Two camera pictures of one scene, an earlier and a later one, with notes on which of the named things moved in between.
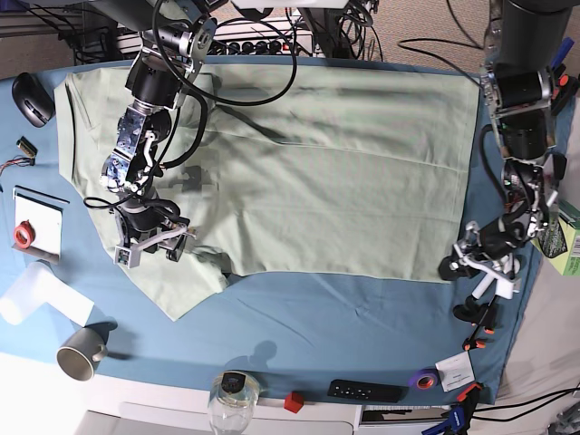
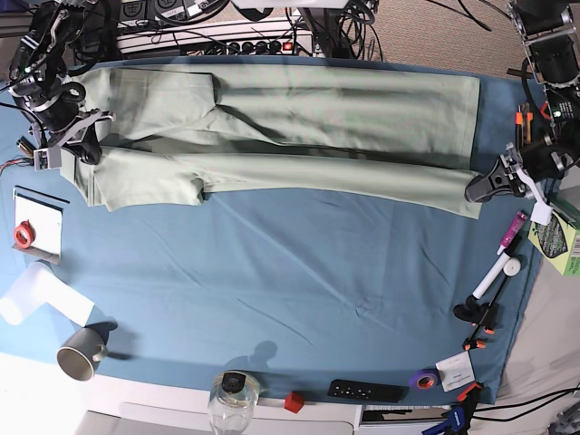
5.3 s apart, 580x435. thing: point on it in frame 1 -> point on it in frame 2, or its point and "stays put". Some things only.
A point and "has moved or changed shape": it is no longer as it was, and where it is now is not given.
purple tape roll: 424,380 stays put
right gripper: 142,228 -> 58,121
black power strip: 261,47 stays put
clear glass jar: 233,401 stays put
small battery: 29,149 stays put
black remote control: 381,392 stays put
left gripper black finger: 452,268 -> 493,182
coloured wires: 20,161 stays put
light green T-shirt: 294,171 has moved or changed shape
